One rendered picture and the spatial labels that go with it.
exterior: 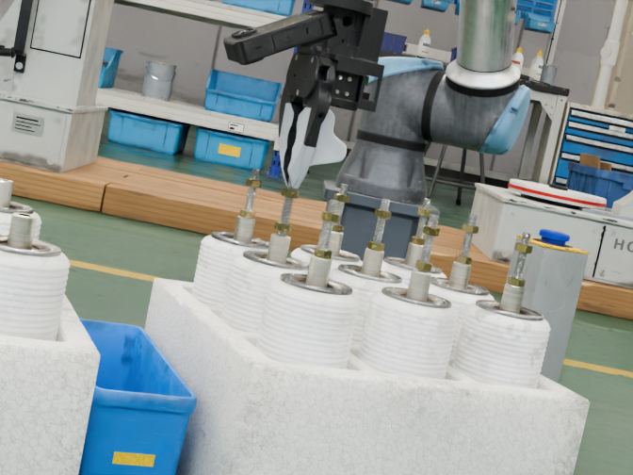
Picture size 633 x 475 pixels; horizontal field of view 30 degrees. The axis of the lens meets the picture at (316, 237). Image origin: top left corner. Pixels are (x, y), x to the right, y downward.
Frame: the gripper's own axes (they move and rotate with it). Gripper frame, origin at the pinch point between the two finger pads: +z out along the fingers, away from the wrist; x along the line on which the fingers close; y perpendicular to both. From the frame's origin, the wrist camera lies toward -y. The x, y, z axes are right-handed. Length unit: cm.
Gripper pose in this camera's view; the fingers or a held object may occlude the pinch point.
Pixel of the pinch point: (288, 174)
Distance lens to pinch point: 130.3
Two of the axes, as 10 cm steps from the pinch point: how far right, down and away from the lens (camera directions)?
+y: 8.8, 1.2, 4.6
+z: -2.0, 9.7, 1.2
